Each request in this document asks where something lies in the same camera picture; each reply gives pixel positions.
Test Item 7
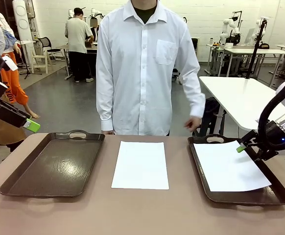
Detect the white A4 paper sheet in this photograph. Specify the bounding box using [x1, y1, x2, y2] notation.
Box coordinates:
[193, 140, 272, 192]

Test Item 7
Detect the brown wooden board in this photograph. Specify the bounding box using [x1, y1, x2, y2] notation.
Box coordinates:
[0, 109, 27, 145]

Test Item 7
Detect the black backpack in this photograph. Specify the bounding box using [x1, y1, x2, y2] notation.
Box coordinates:
[201, 97, 221, 116]

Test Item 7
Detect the black office chair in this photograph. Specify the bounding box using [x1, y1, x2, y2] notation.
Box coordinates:
[36, 36, 63, 62]

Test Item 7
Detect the seated person in dark clothes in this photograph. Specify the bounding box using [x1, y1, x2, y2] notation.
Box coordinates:
[90, 18, 100, 42]

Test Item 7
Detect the white A4 paper stack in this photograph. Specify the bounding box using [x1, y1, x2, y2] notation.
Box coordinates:
[111, 141, 170, 190]

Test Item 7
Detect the black tripod stand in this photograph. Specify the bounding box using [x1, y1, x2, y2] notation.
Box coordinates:
[19, 41, 43, 80]

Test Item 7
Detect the grey step stool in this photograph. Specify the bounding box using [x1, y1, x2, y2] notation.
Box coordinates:
[192, 111, 228, 138]

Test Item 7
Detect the person's left forearm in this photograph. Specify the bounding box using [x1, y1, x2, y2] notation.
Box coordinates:
[185, 88, 206, 120]

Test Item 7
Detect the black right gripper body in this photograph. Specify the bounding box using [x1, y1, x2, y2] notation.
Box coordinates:
[261, 119, 285, 154]

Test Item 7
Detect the large white table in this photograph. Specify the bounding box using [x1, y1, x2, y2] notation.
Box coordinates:
[198, 75, 285, 135]

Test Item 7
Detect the person's right forearm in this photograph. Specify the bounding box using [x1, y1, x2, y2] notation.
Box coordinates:
[95, 90, 115, 132]

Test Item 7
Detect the man in grey t-shirt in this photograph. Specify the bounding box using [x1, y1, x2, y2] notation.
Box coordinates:
[64, 7, 95, 84]

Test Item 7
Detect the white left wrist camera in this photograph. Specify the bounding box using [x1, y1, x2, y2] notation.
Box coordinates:
[3, 56, 19, 72]

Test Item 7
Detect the white folding chair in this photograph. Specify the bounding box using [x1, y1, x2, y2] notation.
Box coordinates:
[31, 44, 53, 74]

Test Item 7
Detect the black chair by wall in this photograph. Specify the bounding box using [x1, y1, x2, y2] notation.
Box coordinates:
[190, 37, 199, 65]

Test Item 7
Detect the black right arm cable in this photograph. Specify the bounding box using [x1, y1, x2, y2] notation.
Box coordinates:
[258, 77, 285, 147]

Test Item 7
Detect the brown plastic tray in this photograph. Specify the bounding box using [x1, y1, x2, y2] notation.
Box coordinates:
[0, 129, 106, 198]
[187, 134, 285, 206]

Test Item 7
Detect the white standing air conditioner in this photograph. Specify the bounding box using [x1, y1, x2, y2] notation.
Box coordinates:
[12, 0, 35, 42]

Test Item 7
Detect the long white background table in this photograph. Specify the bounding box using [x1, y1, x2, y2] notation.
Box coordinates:
[224, 48, 285, 77]

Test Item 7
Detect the person's left hand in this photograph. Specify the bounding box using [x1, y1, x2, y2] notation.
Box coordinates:
[183, 116, 202, 133]

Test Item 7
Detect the black pole stand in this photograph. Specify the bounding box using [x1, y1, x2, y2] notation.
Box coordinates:
[245, 19, 268, 79]

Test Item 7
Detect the figure in orange trousers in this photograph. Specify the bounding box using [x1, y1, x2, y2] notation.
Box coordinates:
[0, 11, 41, 120]

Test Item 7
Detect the background work desk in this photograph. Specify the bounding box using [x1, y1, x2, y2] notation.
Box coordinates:
[56, 42, 99, 81]

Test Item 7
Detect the person in white shirt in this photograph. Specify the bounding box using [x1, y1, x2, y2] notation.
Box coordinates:
[95, 0, 206, 137]

